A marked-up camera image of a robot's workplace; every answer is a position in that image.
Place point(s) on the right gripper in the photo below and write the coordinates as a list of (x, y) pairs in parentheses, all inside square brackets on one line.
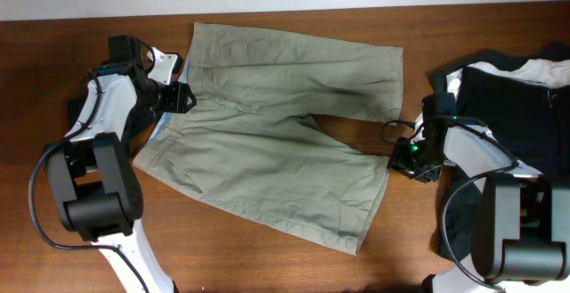
[(411, 165)]

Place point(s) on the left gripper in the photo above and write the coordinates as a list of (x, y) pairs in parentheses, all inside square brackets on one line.
[(176, 97)]

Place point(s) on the khaki shorts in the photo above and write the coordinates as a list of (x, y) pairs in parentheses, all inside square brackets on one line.
[(251, 146)]

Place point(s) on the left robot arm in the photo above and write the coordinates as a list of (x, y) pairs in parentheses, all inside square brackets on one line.
[(96, 192)]

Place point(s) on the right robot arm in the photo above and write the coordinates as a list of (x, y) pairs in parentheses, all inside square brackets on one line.
[(520, 241)]

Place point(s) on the black folded garment left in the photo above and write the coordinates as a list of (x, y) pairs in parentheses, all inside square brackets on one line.
[(127, 125)]

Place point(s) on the black garment in pile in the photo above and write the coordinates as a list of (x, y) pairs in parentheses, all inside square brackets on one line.
[(532, 122)]

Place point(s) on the white garment in pile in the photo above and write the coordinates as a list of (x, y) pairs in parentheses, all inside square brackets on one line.
[(534, 72)]

